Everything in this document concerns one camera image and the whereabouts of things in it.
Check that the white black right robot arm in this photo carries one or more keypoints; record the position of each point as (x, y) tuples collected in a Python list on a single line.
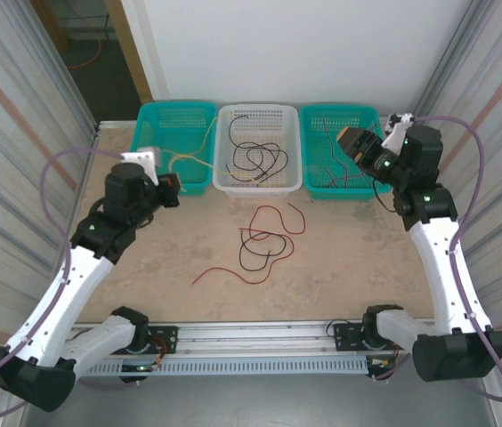
[(447, 276)]

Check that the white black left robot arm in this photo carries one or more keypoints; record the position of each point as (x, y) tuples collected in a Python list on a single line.
[(68, 302)]

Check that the teal plastic basket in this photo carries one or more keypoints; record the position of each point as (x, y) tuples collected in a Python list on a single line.
[(180, 129), (322, 151)]

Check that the white plastic basket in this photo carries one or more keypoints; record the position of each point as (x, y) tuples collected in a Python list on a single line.
[(257, 133)]

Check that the wooden furniture piece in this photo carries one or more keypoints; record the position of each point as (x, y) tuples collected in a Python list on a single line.
[(53, 22)]

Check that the grey metal shelf panel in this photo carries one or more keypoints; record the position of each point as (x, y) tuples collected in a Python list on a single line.
[(255, 400)]

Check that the aluminium frame post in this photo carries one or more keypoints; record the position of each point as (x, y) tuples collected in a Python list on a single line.
[(440, 66), (75, 89)]

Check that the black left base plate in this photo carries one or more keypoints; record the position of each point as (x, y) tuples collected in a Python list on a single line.
[(166, 333)]

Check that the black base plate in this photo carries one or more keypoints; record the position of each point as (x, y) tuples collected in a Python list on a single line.
[(344, 333), (166, 333)]

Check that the wooden door frame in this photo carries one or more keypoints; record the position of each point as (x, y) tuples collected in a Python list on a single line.
[(128, 44)]

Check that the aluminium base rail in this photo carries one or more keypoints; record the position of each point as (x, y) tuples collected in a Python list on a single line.
[(255, 331)]

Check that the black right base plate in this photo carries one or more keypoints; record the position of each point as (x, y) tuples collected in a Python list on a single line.
[(344, 333)]

